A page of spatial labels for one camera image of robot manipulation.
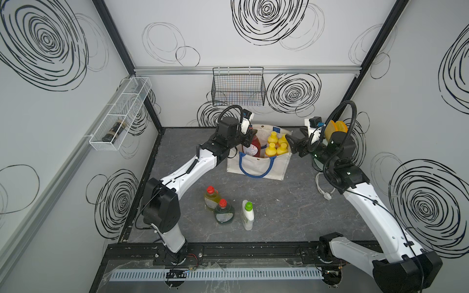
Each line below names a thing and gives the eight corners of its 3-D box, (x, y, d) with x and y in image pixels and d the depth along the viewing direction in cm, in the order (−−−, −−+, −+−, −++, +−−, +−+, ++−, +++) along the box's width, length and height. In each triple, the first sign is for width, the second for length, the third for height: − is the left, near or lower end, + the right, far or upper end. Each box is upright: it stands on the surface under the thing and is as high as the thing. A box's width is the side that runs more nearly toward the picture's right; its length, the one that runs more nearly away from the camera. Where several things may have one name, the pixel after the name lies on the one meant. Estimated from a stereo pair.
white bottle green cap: (241, 230, 82) (242, 215, 67) (241, 217, 86) (242, 200, 71) (251, 230, 82) (255, 215, 67) (251, 217, 86) (254, 200, 71)
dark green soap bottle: (216, 222, 84) (213, 209, 71) (224, 212, 87) (222, 197, 74) (225, 230, 82) (223, 217, 69) (233, 218, 85) (233, 204, 72)
